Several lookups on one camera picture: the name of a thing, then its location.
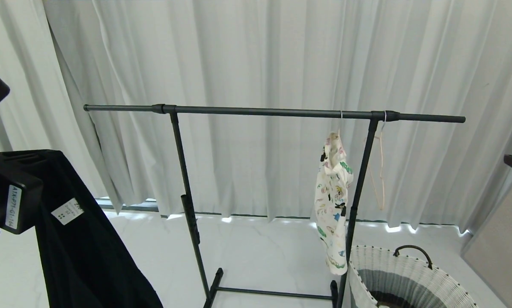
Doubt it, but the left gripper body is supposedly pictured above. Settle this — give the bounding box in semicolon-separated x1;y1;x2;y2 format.
0;150;45;235

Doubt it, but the black garment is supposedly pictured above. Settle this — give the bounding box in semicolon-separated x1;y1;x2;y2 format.
25;150;163;308

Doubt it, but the cream printed garment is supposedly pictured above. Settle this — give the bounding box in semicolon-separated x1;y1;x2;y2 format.
315;132;354;275

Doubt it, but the white laundry basket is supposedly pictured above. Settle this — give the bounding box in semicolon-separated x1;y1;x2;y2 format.
348;245;479;308

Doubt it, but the black clothes rack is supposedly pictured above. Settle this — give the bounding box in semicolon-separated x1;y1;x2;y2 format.
83;104;466;308

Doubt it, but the window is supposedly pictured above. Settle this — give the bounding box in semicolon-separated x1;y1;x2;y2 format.
95;197;159;212

